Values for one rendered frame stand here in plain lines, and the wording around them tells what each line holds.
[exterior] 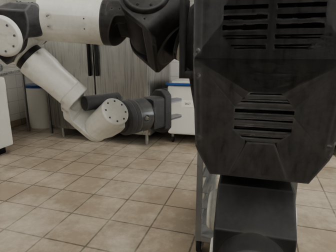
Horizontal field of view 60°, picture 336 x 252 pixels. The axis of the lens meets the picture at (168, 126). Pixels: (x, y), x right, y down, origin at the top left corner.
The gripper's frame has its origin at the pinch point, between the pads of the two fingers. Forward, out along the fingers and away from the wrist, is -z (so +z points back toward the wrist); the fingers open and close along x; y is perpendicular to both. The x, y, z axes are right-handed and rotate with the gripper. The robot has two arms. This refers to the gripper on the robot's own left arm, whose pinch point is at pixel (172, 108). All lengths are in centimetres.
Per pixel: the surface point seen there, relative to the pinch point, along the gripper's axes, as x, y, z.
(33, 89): -34, 386, -100
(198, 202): -61, 29, -49
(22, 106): -67, 438, -98
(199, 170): -43, 29, -49
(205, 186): -54, 31, -57
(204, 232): -80, 29, -54
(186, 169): -96, 121, -143
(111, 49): 21, 240, -141
